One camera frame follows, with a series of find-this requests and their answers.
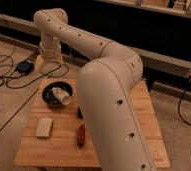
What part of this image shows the red brown oblong object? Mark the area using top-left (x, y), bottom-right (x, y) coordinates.
top-left (77, 124), bottom-right (85, 147)

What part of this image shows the white sponge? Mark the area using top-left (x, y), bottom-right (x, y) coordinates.
top-left (35, 117), bottom-right (53, 138)

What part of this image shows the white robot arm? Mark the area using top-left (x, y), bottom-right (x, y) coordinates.
top-left (33, 8), bottom-right (156, 171)

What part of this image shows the black bowl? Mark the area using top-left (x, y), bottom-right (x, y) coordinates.
top-left (42, 81), bottom-right (73, 106)

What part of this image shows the black eraser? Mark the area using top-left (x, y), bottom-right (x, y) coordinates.
top-left (77, 107), bottom-right (83, 119)

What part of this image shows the black cable at right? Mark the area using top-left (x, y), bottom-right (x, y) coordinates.
top-left (177, 75), bottom-right (191, 166)

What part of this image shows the wooden beam frame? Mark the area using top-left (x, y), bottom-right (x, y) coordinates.
top-left (0, 13), bottom-right (191, 105)

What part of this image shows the wooden board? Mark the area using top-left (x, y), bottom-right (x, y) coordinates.
top-left (15, 79), bottom-right (170, 170)

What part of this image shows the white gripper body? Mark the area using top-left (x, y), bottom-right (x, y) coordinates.
top-left (34, 55), bottom-right (63, 71)

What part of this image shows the black power adapter box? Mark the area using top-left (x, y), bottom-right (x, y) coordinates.
top-left (16, 61), bottom-right (34, 74)

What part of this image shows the black cable on floor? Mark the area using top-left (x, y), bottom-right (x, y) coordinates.
top-left (0, 43), bottom-right (70, 144)

